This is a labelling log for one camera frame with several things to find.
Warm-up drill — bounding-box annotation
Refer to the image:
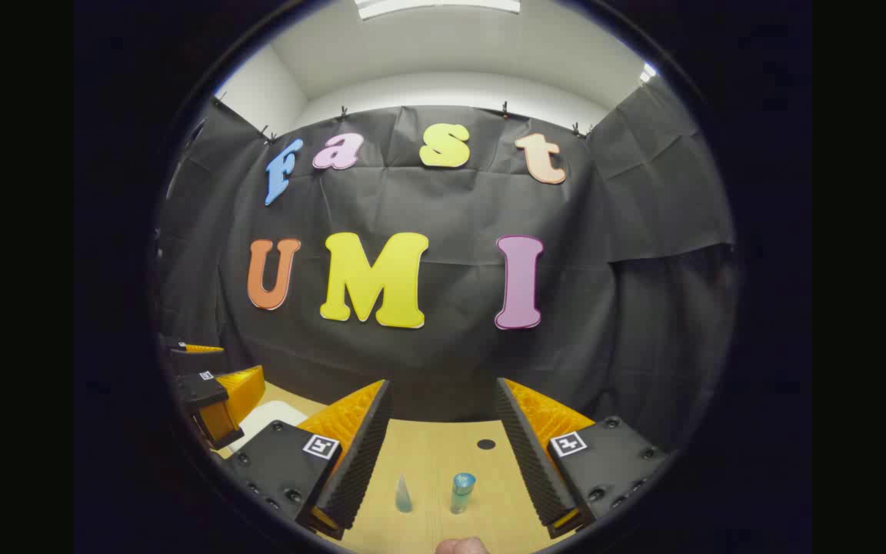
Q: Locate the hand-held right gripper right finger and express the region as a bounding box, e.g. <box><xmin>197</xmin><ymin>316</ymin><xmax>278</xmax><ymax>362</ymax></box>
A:
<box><xmin>495</xmin><ymin>377</ymin><xmax>671</xmax><ymax>539</ymax></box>

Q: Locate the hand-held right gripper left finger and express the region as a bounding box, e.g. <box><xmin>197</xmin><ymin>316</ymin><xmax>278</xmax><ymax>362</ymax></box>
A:
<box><xmin>220</xmin><ymin>379</ymin><xmax>394</xmax><ymax>541</ymax></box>

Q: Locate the white suitcase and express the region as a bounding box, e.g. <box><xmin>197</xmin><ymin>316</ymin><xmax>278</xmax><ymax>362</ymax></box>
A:
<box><xmin>226</xmin><ymin>400</ymin><xmax>310</xmax><ymax>456</ymax></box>

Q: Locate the blue clear bottle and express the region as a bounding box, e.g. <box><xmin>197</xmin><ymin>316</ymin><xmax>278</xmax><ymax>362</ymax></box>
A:
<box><xmin>449</xmin><ymin>472</ymin><xmax>477</xmax><ymax>515</ymax></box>

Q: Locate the black backdrop cloth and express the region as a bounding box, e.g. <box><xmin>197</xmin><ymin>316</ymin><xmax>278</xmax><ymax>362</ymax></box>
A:
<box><xmin>157</xmin><ymin>81</ymin><xmax>736</xmax><ymax>451</ymax></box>

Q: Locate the ceiling light panel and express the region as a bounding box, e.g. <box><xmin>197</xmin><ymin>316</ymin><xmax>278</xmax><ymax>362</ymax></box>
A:
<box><xmin>356</xmin><ymin>0</ymin><xmax>521</xmax><ymax>19</ymax></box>

